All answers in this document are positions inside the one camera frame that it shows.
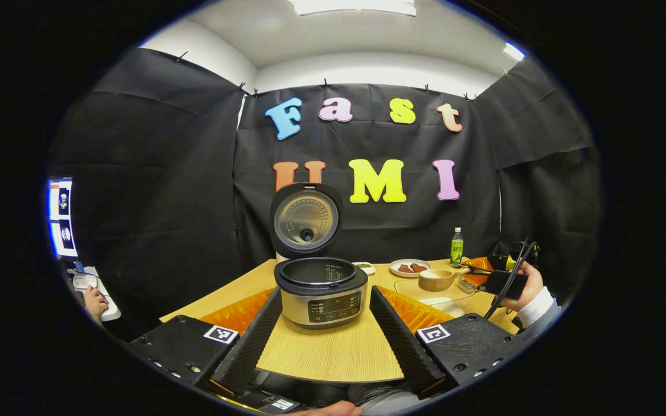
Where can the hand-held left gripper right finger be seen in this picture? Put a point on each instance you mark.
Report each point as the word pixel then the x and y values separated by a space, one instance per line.
pixel 402 346

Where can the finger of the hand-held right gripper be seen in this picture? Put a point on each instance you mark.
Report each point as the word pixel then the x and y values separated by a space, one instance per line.
pixel 483 263
pixel 474 279

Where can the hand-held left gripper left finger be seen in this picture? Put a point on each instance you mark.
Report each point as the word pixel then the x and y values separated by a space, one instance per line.
pixel 249 352

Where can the wooden spoon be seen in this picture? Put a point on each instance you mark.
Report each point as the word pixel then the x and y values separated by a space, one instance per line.
pixel 434 283

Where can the green drink bottle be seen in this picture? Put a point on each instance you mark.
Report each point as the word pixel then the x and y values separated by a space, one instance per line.
pixel 457 251

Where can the white round plate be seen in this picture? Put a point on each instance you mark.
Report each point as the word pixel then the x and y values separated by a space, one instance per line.
pixel 425 274

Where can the red meat piece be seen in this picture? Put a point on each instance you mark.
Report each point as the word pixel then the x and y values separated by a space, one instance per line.
pixel 418 267
pixel 405 268

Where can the person's grey trousers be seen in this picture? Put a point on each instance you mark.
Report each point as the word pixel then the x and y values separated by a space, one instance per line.
pixel 385 401

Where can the white divided side dish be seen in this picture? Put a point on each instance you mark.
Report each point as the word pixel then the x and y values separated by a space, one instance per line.
pixel 365 267

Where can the white keyboard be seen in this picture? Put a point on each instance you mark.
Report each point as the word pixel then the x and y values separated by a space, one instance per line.
pixel 111 310

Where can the black backdrop cloth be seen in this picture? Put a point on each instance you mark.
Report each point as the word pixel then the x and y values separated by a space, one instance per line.
pixel 165 202

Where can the small ceiling light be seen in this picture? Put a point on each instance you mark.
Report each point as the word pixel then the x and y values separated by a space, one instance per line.
pixel 514 52

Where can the computer monitor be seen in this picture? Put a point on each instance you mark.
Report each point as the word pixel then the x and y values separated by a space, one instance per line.
pixel 61 219

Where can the long ceiling light panel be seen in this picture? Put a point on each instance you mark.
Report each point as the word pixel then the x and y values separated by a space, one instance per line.
pixel 350 6

